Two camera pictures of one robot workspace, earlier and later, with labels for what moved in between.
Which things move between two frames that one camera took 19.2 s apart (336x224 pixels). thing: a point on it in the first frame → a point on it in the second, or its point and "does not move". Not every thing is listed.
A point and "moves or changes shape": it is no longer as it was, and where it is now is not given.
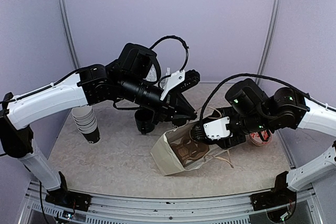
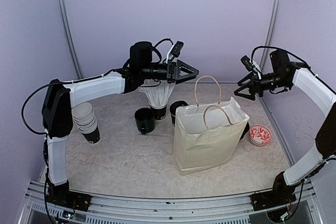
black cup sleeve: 144,119 does not move
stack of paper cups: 84,119 does not move
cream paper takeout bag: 167,160 moves or changes shape
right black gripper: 225,142 → 255,83
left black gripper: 176,103 → 173,75
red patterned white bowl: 256,138 does not move
